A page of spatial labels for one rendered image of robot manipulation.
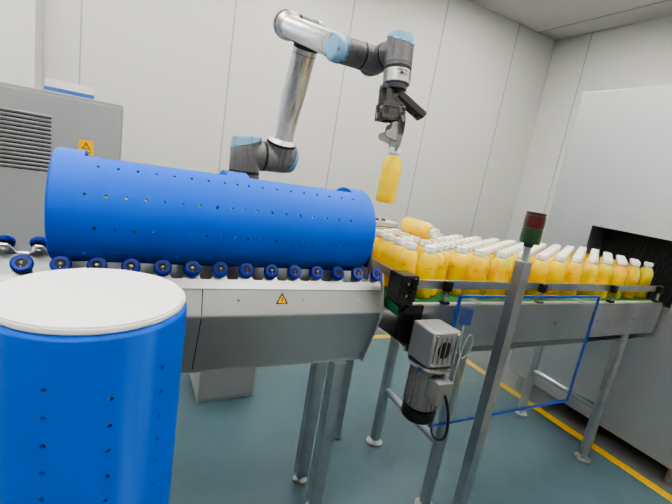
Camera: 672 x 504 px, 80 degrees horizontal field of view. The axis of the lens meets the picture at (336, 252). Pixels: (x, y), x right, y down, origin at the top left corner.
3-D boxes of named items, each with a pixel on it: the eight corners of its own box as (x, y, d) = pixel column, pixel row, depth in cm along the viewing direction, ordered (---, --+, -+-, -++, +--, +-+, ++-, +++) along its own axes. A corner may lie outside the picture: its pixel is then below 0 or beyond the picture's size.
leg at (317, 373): (290, 477, 170) (312, 340, 157) (303, 474, 173) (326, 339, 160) (295, 487, 165) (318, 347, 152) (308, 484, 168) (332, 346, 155)
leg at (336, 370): (302, 503, 158) (327, 357, 145) (316, 500, 161) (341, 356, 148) (308, 515, 153) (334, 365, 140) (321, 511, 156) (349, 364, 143)
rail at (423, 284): (411, 287, 133) (413, 279, 133) (660, 291, 207) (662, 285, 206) (412, 288, 133) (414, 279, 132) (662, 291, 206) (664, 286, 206)
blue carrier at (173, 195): (60, 251, 115) (64, 150, 112) (332, 263, 156) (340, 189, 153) (41, 269, 90) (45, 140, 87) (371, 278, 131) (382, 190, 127)
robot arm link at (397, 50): (401, 41, 138) (422, 32, 130) (397, 79, 139) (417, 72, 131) (380, 32, 133) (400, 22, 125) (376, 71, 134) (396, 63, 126)
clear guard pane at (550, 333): (430, 424, 145) (460, 297, 135) (566, 399, 181) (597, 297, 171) (431, 425, 144) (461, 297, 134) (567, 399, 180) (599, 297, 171)
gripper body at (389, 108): (373, 123, 136) (377, 86, 135) (397, 127, 138) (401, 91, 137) (382, 118, 129) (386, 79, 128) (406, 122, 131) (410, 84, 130)
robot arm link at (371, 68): (352, 46, 142) (374, 34, 132) (377, 54, 148) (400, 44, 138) (350, 73, 143) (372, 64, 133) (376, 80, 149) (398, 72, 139)
